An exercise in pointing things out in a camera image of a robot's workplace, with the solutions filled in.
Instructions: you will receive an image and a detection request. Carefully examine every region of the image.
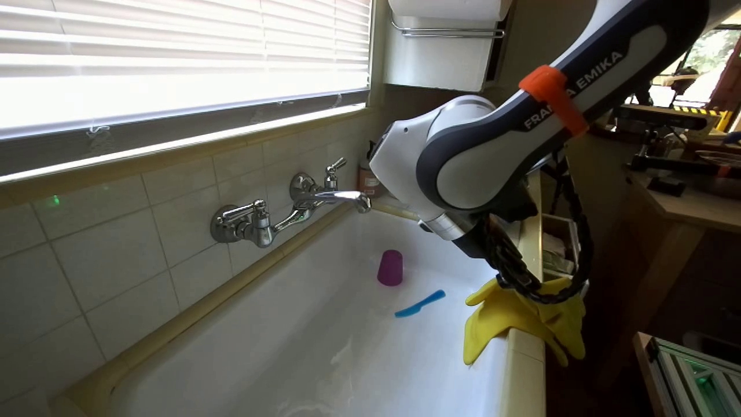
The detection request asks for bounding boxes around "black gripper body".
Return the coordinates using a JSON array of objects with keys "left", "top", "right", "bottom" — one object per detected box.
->
[{"left": 454, "top": 218, "right": 543, "bottom": 301}]

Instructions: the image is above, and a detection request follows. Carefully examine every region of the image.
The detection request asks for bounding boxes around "open wooden drawer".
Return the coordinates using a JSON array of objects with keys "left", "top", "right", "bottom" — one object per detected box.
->
[{"left": 538, "top": 211, "right": 593, "bottom": 286}]

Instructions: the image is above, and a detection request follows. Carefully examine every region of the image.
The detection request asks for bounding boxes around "purple plastic cup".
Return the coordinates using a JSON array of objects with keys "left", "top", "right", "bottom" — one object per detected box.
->
[{"left": 375, "top": 249, "right": 408, "bottom": 290}]

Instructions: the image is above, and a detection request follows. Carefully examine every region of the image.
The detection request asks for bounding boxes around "brown soap pump bottle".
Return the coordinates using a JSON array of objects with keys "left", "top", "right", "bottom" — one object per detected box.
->
[{"left": 357, "top": 165, "right": 382, "bottom": 199}]

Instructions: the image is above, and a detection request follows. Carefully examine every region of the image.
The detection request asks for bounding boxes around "wooden side table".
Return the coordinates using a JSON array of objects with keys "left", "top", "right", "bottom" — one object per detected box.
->
[{"left": 623, "top": 165, "right": 741, "bottom": 237}]

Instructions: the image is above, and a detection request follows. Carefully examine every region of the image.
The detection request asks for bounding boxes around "white ceramic sink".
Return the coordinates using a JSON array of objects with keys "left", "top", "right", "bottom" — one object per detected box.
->
[{"left": 75, "top": 207, "right": 547, "bottom": 417}]

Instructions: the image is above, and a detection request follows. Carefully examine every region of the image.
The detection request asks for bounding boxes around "green edged robot cart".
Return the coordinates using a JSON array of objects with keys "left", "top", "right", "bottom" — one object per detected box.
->
[{"left": 632, "top": 331, "right": 741, "bottom": 417}]

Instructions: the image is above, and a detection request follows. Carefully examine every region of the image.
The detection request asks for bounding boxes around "wide white window blind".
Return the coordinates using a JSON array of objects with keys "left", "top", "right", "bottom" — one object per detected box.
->
[{"left": 0, "top": 0, "right": 372, "bottom": 143}]

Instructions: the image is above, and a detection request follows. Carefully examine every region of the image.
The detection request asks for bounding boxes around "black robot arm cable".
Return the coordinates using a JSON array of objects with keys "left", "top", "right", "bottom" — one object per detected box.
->
[{"left": 492, "top": 149, "right": 596, "bottom": 306}]

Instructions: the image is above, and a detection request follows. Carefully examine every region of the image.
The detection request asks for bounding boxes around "white wall cabinet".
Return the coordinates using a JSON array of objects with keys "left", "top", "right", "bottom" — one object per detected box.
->
[{"left": 382, "top": 0, "right": 514, "bottom": 96}]

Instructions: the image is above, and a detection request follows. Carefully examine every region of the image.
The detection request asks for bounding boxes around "chrome wall tap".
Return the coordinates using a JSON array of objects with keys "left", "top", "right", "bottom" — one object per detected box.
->
[{"left": 208, "top": 156, "right": 375, "bottom": 251}]

